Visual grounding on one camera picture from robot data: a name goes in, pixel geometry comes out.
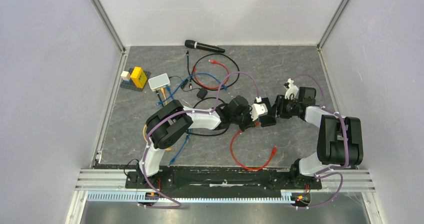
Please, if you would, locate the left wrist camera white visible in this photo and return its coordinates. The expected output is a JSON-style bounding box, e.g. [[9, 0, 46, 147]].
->
[[250, 97, 268, 121]]

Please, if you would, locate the black power adapter with cord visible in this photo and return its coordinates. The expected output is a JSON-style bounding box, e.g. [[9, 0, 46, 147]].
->
[[170, 76, 208, 100]]

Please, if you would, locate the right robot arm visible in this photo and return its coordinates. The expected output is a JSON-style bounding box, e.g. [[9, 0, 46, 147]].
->
[[268, 87, 364, 188]]

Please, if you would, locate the black microphone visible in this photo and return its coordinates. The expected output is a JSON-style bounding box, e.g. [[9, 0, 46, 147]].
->
[[184, 40, 225, 53]]

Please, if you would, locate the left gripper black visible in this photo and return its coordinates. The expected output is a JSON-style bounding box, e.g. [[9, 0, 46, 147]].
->
[[231, 105, 259, 133]]

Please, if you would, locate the white network switch box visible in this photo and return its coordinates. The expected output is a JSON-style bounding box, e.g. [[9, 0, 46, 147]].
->
[[148, 73, 170, 91]]

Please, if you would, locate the red cable loop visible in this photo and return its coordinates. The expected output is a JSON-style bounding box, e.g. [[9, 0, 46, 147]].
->
[[191, 59, 231, 90]]

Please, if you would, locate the white cable duct strip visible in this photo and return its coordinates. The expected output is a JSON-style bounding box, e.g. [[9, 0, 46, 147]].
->
[[87, 191, 295, 204]]

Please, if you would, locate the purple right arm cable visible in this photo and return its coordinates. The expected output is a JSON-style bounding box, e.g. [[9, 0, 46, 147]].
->
[[291, 74, 352, 210]]

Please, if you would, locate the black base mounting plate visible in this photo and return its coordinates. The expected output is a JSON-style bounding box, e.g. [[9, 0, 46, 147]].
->
[[125, 166, 322, 198]]

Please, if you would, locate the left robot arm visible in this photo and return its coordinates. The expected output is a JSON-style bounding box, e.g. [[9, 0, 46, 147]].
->
[[137, 96, 268, 188]]

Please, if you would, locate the yellow toy brick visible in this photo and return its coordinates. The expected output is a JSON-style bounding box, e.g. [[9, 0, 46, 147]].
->
[[130, 67, 148, 89]]

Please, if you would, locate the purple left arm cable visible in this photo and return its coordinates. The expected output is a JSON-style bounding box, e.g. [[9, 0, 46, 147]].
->
[[140, 71, 263, 209]]

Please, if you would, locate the cream toy brick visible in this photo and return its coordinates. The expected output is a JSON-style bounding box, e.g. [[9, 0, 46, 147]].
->
[[120, 71, 131, 82]]

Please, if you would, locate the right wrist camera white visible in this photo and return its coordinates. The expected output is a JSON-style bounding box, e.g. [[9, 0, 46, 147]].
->
[[284, 78, 299, 100]]

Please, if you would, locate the long black cable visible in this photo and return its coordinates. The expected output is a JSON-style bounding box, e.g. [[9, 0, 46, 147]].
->
[[155, 91, 229, 137]]

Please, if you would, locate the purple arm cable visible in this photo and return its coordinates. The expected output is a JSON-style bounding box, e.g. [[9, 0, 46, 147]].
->
[[140, 71, 263, 209], [291, 74, 352, 210]]

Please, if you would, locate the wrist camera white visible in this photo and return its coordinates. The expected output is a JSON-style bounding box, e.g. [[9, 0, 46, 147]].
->
[[284, 78, 299, 100], [250, 97, 268, 121]]

